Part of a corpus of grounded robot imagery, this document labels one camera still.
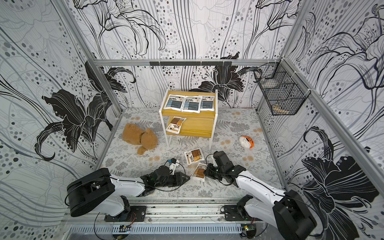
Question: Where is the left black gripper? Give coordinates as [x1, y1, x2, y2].
[155, 173, 192, 189]

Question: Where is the brown coffee bag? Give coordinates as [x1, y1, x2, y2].
[184, 148, 205, 165]
[191, 163, 207, 182]
[166, 117, 187, 134]

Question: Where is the blue coffee bag three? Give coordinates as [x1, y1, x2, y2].
[200, 96, 215, 111]

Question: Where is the blue coffee bag two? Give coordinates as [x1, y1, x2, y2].
[182, 96, 203, 113]

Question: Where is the blue coffee bag one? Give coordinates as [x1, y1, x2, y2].
[164, 94, 186, 112]

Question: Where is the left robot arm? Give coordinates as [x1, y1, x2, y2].
[65, 165, 190, 217]

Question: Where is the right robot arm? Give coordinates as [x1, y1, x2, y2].
[205, 151, 318, 240]

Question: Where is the brown coffee bag top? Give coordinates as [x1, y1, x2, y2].
[184, 148, 205, 165]

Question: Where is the wooden two-tier shelf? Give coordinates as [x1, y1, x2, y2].
[159, 89, 219, 150]

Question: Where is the orange white toy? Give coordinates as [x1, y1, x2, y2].
[239, 136, 255, 149]

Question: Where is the brown teddy bear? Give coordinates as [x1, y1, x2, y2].
[122, 124, 158, 155]

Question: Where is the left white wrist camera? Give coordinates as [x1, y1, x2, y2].
[168, 158, 180, 175]

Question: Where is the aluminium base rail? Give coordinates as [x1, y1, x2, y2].
[61, 197, 310, 224]

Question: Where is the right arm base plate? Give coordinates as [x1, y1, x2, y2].
[220, 205, 262, 222]

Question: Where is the grey cable duct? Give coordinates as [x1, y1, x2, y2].
[69, 224, 242, 235]

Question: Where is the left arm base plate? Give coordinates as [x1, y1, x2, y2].
[104, 206, 147, 223]

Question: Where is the black wire basket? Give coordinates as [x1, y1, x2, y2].
[253, 62, 307, 116]

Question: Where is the black bar on frame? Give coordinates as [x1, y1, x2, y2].
[150, 61, 233, 67]

